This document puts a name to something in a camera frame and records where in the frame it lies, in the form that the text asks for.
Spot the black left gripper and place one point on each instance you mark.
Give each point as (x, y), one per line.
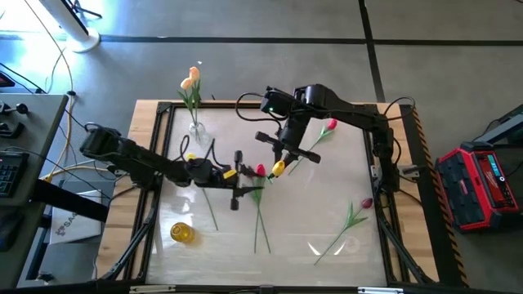
(222, 179)

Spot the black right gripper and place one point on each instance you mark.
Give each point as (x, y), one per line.
(293, 141)

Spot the yellow artificial tulip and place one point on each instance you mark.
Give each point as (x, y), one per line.
(278, 168)
(191, 156)

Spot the dark red artificial tulip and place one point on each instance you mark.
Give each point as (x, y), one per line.
(367, 203)
(266, 240)

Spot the peach artificial tulip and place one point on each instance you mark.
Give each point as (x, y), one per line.
(195, 73)
(187, 83)

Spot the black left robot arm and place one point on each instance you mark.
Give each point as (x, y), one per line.
(135, 157)

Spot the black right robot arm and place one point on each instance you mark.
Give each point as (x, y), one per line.
(351, 114)

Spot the clear glass vase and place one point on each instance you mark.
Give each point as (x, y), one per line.
(201, 136)

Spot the yellow glass vase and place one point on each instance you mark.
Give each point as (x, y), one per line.
(181, 232)

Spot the white glossy table sheet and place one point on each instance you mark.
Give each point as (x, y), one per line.
(359, 253)

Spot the white printed cardboard box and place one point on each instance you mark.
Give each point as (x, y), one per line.
(77, 232)

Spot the red black tool case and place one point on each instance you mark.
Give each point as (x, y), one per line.
(470, 192)

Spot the black yellow hazard tape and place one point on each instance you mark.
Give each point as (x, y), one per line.
(457, 257)

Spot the white floor lamp stand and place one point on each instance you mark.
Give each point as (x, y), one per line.
(83, 43)

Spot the grey desk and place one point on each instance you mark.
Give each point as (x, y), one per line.
(37, 134)

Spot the dark metal beam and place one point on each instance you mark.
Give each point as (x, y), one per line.
(506, 122)

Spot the black joystick knob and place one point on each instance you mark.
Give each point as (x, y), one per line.
(21, 108)

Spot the black backlit keyboard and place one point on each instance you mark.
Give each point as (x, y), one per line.
(10, 171)

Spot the small black desk device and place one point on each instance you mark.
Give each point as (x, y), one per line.
(10, 130)

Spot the red black desk device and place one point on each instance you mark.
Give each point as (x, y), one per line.
(4, 79)

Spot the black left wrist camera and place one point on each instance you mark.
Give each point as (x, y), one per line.
(202, 168)

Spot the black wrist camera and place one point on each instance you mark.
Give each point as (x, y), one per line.
(202, 168)
(274, 102)

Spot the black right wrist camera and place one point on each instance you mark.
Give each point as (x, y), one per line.
(274, 102)

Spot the black aluminium table frame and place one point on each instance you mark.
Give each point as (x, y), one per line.
(163, 108)

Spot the grey metal bracket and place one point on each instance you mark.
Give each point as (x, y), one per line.
(410, 170)

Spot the silver metal bracket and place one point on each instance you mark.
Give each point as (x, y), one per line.
(151, 289)
(380, 290)

